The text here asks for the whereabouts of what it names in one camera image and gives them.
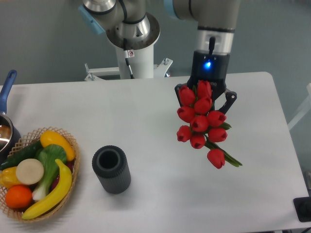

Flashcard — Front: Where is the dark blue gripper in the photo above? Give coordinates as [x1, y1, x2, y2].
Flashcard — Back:
[174, 51, 237, 115]

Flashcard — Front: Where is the red tulip bouquet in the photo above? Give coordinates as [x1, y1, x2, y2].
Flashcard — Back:
[176, 81, 242, 169]

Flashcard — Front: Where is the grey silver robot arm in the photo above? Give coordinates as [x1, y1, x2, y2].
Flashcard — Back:
[78, 0, 240, 113]

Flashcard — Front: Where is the dark grey ribbed vase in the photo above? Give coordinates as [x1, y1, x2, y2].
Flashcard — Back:
[92, 145, 131, 194]

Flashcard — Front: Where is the black device at edge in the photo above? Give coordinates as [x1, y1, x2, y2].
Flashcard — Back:
[293, 197, 311, 222]

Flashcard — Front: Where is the red fruit in basket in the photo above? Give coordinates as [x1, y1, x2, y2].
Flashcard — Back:
[50, 161, 74, 191]

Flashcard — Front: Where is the yellow squash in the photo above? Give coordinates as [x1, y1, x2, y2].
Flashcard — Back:
[40, 131, 75, 162]

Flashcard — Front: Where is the yellow banana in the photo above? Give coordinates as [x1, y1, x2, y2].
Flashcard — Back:
[22, 159, 72, 220]

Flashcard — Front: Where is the green bok choy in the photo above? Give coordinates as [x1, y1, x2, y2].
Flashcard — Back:
[33, 144, 67, 202]

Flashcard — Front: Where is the woven wicker basket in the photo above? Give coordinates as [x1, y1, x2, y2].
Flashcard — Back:
[0, 127, 80, 223]

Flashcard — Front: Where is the green cucumber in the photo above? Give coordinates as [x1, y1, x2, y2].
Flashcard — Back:
[0, 141, 43, 171]

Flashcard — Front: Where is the beige round disc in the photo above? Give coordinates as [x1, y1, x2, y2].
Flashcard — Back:
[16, 159, 44, 185]

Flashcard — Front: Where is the orange fruit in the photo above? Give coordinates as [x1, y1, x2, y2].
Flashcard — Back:
[5, 185, 32, 209]

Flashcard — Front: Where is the yellow bell pepper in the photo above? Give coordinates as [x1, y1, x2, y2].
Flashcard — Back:
[0, 166, 22, 188]

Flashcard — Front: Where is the white clamp bracket right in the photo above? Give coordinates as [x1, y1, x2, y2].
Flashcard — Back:
[154, 58, 173, 78]

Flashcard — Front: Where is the white clamp bracket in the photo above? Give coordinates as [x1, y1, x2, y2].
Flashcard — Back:
[154, 58, 173, 78]
[85, 63, 120, 81]

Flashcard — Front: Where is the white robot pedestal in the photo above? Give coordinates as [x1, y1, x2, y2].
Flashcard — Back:
[105, 13, 161, 80]

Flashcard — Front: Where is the black cable on pedestal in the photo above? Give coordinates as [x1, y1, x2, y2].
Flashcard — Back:
[122, 38, 135, 80]

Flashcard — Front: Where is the white frame at right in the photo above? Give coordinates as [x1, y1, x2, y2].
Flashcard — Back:
[288, 83, 311, 131]

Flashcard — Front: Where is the white clamp bracket left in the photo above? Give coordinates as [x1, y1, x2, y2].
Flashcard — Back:
[85, 63, 120, 81]

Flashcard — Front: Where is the blue handled saucepan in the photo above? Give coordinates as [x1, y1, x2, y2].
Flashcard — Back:
[0, 70, 20, 164]

